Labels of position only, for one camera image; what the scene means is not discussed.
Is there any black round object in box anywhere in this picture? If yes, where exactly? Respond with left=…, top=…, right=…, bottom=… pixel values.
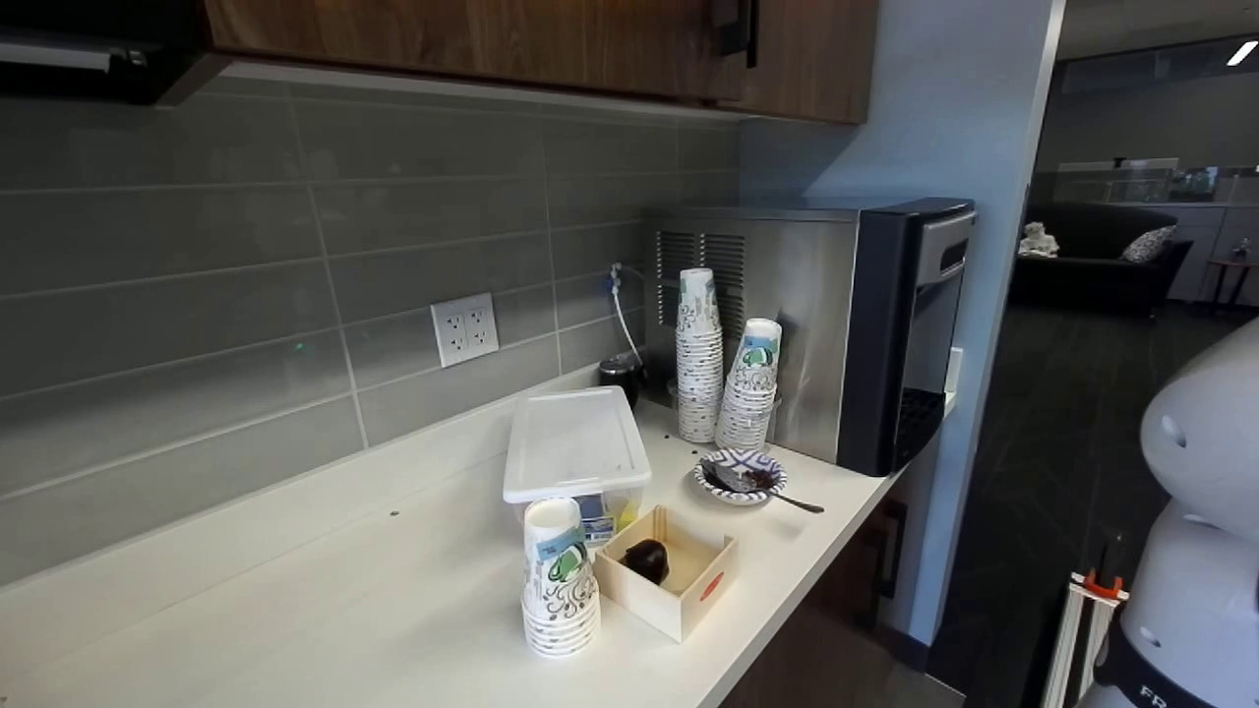
left=620, top=539, right=669, bottom=584

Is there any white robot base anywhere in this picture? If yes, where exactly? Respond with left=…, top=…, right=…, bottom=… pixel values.
left=1078, top=324, right=1259, bottom=708

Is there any tall paper cup stack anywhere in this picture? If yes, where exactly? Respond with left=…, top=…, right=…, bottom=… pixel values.
left=677, top=266, right=725, bottom=445

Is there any clear plastic container white lid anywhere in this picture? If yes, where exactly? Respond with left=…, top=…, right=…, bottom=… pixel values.
left=503, top=384, right=652, bottom=543

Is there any grey metal spoon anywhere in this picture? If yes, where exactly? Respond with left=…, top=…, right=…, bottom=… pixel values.
left=701, top=455, right=831, bottom=519

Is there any white wall outlet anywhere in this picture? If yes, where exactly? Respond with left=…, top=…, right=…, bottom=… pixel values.
left=430, top=296, right=501, bottom=367

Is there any short paper cup stack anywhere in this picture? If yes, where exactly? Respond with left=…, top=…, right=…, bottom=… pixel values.
left=520, top=501, right=602, bottom=662

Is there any steel black water dispenser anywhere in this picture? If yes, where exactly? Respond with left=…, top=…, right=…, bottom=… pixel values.
left=645, top=198, right=977, bottom=475

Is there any blue patterned paper bowl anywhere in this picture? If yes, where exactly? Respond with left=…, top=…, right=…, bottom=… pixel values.
left=698, top=450, right=783, bottom=508

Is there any dark sofa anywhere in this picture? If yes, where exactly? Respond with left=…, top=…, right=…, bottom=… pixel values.
left=1010, top=201, right=1188, bottom=317

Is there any small wooden box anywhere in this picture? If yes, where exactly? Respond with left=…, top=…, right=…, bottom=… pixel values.
left=593, top=508, right=738, bottom=641

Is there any wrapped paper cup stack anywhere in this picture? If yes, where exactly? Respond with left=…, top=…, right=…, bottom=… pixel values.
left=715, top=317, right=783, bottom=450

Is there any wooden cabinet door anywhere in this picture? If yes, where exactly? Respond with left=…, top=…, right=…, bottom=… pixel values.
left=206, top=0, right=721, bottom=104
left=712, top=0, right=876, bottom=127

